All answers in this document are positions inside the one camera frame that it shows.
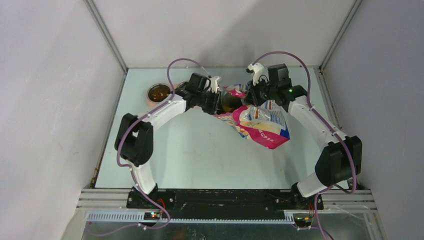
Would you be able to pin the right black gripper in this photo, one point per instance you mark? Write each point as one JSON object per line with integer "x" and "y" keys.
{"x": 252, "y": 97}

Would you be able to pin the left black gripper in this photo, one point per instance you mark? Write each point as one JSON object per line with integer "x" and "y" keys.
{"x": 216, "y": 107}

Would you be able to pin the colourful cat food bag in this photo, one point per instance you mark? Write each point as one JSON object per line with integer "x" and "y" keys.
{"x": 264, "y": 124}

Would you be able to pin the pink double pet bowl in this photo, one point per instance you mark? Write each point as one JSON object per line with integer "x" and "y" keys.
{"x": 152, "y": 105}

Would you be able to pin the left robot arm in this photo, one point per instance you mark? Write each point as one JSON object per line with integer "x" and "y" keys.
{"x": 135, "y": 139}

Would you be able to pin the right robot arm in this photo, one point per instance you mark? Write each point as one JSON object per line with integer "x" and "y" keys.
{"x": 341, "y": 155}

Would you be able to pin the brown pet food kibble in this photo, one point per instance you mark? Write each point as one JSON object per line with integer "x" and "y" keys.
{"x": 158, "y": 92}

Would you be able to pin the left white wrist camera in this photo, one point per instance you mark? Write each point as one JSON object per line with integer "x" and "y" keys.
{"x": 213, "y": 84}

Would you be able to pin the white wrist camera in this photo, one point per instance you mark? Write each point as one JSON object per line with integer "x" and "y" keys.
{"x": 213, "y": 84}
{"x": 256, "y": 70}

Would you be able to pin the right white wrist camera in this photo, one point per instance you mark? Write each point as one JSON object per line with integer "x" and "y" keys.
{"x": 256, "y": 70}

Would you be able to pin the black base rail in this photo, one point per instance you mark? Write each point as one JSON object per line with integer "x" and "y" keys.
{"x": 232, "y": 204}

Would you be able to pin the right aluminium frame post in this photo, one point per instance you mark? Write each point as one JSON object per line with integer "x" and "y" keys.
{"x": 340, "y": 34}

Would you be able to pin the aluminium frame post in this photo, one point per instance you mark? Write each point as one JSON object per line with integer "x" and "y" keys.
{"x": 340, "y": 34}
{"x": 105, "y": 32}

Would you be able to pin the left aluminium frame post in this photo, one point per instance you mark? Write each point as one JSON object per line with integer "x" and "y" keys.
{"x": 105, "y": 32}

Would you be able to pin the white cable duct strip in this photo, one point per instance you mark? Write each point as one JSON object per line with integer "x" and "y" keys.
{"x": 139, "y": 217}

